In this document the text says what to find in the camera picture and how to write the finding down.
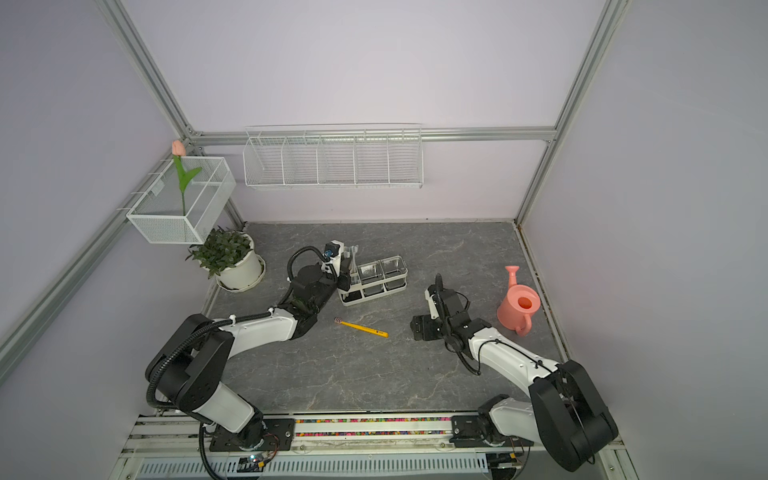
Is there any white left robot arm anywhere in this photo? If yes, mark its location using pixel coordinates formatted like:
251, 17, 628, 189
145, 264, 351, 445

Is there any beige toothbrush holder tray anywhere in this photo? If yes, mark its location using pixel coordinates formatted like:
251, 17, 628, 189
338, 255, 408, 306

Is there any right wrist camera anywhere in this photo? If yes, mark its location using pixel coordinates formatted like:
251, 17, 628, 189
425, 285, 444, 321

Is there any white wire basket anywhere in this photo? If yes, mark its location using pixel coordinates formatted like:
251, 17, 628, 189
126, 156, 236, 245

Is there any potted green plant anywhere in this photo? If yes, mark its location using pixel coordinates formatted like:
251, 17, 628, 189
186, 227, 266, 292

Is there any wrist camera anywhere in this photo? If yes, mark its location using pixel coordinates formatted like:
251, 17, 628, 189
425, 285, 444, 321
323, 240, 346, 275

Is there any long white wire shelf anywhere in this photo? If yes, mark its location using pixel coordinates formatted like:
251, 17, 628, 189
243, 123, 424, 189

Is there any yellow toothbrush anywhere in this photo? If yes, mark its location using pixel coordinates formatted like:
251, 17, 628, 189
334, 318, 389, 338

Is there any grey toothbrush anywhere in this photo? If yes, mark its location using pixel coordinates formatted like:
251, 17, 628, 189
342, 245, 358, 278

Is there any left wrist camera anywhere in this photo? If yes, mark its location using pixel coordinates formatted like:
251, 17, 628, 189
323, 240, 346, 275

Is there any pink watering can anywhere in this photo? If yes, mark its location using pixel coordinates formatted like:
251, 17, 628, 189
497, 266, 541, 336

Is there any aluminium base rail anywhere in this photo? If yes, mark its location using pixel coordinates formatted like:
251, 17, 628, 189
110, 410, 637, 480

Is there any artificial pink tulip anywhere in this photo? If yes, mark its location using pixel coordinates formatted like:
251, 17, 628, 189
171, 140, 202, 216

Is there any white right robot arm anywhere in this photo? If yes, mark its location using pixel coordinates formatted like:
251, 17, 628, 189
411, 285, 619, 472

